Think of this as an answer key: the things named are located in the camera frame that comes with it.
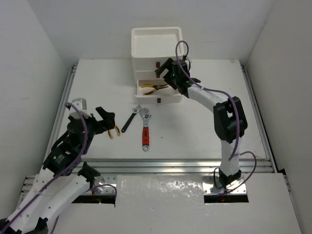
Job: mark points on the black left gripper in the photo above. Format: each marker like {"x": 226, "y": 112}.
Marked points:
{"x": 103, "y": 120}

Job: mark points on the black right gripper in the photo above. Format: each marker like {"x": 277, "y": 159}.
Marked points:
{"x": 166, "y": 65}

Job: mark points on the white drawer cabinet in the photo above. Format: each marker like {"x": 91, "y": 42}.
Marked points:
{"x": 150, "y": 48}

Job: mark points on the yellow needle nose pliers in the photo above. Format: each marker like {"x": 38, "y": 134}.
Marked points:
{"x": 154, "y": 88}

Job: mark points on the white bottom drawer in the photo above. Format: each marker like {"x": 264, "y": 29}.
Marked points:
{"x": 162, "y": 96}

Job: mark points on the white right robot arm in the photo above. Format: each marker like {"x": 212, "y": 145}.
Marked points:
{"x": 230, "y": 121}

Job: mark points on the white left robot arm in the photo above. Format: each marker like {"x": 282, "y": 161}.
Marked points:
{"x": 55, "y": 186}

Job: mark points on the white front cover board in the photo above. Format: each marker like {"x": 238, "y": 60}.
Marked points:
{"x": 150, "y": 204}

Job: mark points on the black handled adjustable wrench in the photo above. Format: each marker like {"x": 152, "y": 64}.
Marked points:
{"x": 135, "y": 111}

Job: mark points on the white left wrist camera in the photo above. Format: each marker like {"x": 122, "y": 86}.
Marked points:
{"x": 79, "y": 106}

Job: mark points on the red handled adjustable wrench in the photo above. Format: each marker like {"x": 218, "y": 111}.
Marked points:
{"x": 145, "y": 132}

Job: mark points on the aluminium frame rails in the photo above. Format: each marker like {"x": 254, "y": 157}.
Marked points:
{"x": 182, "y": 137}

